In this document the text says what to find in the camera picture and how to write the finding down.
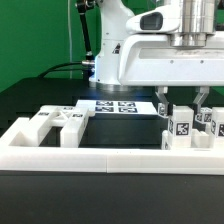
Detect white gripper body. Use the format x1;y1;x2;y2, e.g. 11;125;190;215
118;9;224;86

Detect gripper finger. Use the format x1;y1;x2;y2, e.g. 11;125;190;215
155;86;171;116
193;86;210;114

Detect white chair seat part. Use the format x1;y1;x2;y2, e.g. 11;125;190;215
161;129;210;150

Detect white chair back part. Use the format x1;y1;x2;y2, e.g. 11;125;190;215
21;105;95;148

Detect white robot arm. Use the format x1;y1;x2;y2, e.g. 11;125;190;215
89;0;224;116

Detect left white marker cube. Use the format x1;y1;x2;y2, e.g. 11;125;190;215
158;103;166;117

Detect white marker cube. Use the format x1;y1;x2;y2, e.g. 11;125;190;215
195;107;212;123
158;103;166;117

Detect right white marker cube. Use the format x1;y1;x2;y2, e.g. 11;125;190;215
195;107;212;123

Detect white marker base plate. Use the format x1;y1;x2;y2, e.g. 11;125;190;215
76;100;157;115

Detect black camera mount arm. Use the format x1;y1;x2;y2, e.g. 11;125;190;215
75;0;95;68

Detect black cables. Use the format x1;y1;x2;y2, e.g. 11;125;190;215
37;61;91;79

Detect white vertical cable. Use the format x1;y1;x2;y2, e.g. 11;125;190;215
67;0;74;80

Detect white U-shaped boundary frame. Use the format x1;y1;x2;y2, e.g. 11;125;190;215
0;118;224;175

